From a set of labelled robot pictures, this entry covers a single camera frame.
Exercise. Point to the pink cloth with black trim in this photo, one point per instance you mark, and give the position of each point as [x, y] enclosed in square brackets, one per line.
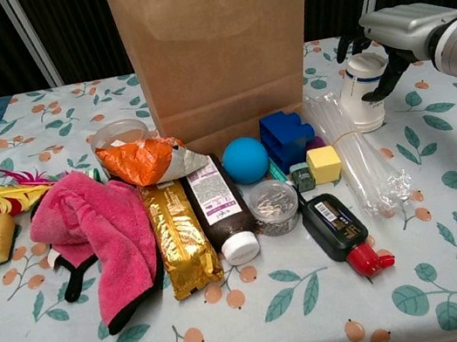
[106, 228]

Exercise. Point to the green white striped item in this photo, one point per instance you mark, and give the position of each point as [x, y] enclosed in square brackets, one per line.
[94, 174]

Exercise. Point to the small green box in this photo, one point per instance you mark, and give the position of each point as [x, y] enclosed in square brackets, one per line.
[302, 177]

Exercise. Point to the brown paper bag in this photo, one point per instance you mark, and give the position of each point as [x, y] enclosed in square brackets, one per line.
[216, 49]

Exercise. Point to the black bottle with red cap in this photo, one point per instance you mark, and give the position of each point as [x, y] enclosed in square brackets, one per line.
[338, 227]

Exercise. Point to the blue ball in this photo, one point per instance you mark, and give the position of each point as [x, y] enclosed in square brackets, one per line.
[245, 160]

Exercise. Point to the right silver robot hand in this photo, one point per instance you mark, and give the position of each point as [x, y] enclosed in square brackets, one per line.
[407, 26]

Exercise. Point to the clear tub of paper clips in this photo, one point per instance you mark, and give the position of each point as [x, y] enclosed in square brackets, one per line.
[274, 207]

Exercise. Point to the orange foil snack bag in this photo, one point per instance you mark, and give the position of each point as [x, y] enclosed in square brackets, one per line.
[143, 161]

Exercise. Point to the clear jar with amber contents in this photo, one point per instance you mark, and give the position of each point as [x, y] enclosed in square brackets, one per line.
[120, 131]

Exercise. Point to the gold foil package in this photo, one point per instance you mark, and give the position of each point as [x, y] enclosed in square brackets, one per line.
[181, 241]

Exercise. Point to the brown bottle with white cap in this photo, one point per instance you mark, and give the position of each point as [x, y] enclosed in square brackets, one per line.
[217, 208]

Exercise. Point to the yellow foam cube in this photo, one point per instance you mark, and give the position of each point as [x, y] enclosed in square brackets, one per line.
[324, 164]

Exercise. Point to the blue plastic building block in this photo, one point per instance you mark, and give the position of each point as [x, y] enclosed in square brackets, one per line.
[285, 139]

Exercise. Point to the white paper cup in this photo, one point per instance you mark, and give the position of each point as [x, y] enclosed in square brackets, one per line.
[362, 112]

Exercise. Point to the floral tablecloth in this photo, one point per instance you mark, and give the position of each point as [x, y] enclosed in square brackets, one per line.
[256, 330]

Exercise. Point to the clear plastic cup stack sleeve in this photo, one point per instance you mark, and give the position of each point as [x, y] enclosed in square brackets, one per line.
[360, 165]

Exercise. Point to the small purple block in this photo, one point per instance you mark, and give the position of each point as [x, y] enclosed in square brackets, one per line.
[315, 142]

